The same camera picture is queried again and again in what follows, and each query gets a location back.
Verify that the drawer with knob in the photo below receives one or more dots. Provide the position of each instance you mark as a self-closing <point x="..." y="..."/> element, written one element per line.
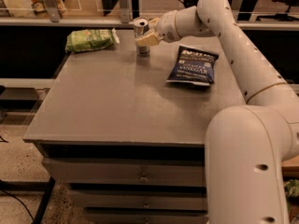
<point x="127" y="172"/>
<point x="118" y="217"/>
<point x="142" y="200"/>

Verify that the blue salt vinegar chip bag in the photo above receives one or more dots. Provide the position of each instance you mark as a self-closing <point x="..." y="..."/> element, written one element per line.
<point x="193" y="66"/>

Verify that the bottom drawer with knob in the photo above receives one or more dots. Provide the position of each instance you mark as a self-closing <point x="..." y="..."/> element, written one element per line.
<point x="118" y="217"/>

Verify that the green jalapeno chip bag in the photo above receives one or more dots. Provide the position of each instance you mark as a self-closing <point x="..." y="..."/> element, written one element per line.
<point x="90" y="40"/>

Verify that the grey drawer cabinet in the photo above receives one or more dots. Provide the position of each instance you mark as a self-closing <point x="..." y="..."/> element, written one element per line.
<point x="114" y="104"/>

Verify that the top drawer with knob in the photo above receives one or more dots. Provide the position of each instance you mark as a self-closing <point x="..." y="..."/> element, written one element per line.
<point x="127" y="172"/>

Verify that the green bag in box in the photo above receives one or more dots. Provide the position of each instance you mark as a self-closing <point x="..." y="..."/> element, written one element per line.
<point x="292" y="188"/>

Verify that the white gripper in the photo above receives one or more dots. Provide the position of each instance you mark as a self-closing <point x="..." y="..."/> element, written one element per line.
<point x="165" y="26"/>

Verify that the middle drawer with knob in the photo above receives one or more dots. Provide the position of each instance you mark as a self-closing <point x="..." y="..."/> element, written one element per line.
<point x="142" y="200"/>

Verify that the silver redbull can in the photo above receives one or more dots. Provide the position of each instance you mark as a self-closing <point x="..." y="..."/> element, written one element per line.
<point x="141" y="26"/>

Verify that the cardboard box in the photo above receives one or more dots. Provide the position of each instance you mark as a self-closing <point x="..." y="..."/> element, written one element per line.
<point x="290" y="168"/>

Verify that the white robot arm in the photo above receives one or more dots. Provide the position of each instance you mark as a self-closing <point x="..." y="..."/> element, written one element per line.
<point x="245" y="145"/>

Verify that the wooden shelf with metal posts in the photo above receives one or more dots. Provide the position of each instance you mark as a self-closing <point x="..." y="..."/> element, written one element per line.
<point x="89" y="12"/>

